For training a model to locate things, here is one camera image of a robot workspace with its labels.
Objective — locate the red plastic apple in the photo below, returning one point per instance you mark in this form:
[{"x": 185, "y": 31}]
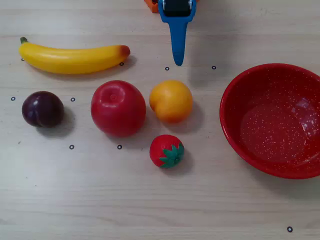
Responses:
[{"x": 117, "y": 110}]

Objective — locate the red speckled enamel bowl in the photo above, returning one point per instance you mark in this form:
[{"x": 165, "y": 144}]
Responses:
[{"x": 272, "y": 140}]

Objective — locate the blue gripper with motor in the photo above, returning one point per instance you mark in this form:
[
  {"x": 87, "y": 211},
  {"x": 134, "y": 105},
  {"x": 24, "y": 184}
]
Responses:
[{"x": 178, "y": 18}]

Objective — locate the orange robot base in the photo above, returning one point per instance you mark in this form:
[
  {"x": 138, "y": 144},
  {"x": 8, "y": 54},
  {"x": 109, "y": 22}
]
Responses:
[{"x": 151, "y": 5}]

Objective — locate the dark purple plastic plum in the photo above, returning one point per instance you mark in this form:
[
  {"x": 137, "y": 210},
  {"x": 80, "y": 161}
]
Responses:
[{"x": 42, "y": 110}]

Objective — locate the yellow plastic banana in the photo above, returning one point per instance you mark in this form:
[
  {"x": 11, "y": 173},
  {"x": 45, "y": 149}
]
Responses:
[{"x": 70, "y": 61}]

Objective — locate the red plastic strawberry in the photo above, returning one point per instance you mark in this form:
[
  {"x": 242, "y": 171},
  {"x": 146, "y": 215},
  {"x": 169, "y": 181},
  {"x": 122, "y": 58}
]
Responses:
[{"x": 162, "y": 150}]

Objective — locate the yellow orange plastic peach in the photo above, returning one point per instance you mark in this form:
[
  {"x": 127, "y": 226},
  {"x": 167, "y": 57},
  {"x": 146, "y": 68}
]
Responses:
[{"x": 171, "y": 101}]

